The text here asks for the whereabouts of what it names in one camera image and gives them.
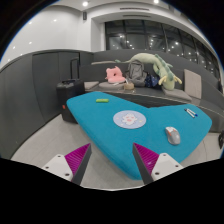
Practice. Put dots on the pink plush cushion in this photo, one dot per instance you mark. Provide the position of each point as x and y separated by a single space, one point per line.
114 75

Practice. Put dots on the round cartoon mouse pad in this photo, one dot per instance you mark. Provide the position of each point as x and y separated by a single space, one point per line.
129 119

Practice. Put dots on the round wicker basket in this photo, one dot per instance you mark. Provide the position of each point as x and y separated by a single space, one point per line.
129 86

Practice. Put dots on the grey computer mouse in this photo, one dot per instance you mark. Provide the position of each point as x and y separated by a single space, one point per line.
173 135

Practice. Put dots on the dark blue bag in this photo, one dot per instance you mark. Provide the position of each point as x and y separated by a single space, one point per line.
151 81

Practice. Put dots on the green dragon plush toy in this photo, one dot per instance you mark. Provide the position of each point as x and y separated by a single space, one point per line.
160 67

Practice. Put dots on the black hard case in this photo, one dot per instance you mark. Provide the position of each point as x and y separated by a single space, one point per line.
65 90

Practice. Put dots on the teal felt table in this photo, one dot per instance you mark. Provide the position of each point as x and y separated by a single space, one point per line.
96 119

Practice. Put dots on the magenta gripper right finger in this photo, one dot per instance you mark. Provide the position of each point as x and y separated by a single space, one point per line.
153 166

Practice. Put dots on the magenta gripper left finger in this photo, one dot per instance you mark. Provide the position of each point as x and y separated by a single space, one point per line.
72 166

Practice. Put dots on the beige square cushion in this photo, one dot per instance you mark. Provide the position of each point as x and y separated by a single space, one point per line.
192 84

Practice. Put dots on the grey backpack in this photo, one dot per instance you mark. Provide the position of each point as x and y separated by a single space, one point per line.
136 73

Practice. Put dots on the green highlighter pen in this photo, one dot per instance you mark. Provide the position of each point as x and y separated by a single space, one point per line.
102 100

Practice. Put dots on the grey sofa bench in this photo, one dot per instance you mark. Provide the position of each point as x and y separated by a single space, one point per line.
93 68

